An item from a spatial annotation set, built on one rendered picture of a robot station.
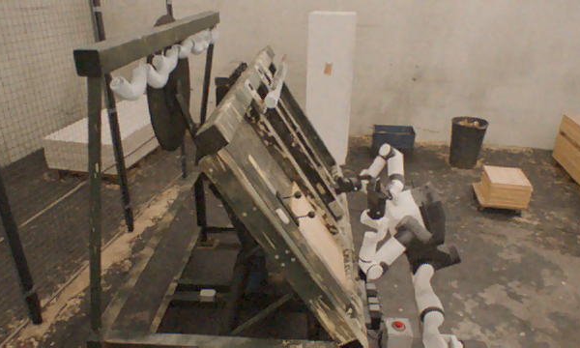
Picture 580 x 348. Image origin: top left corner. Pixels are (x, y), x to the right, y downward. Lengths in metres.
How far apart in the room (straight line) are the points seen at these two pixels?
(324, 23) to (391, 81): 1.97
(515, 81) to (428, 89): 1.30
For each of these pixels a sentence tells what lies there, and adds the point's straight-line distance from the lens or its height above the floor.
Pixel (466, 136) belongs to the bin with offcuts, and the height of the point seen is 0.48.
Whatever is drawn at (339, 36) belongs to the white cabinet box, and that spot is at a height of 1.79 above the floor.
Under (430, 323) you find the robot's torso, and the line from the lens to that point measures 2.81.
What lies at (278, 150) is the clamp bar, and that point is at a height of 1.55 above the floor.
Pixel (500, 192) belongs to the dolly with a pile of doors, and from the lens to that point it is 5.40.
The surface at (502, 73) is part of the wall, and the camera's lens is 7.58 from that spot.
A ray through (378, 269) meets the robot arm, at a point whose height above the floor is 1.16.
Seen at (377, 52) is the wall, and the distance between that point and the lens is 7.30.
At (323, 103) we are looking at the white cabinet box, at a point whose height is 0.89.
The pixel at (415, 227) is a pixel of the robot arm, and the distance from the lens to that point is 2.20.
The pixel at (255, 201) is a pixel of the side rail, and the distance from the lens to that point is 1.76.
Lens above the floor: 2.43
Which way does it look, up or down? 25 degrees down
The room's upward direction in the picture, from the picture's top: 1 degrees clockwise
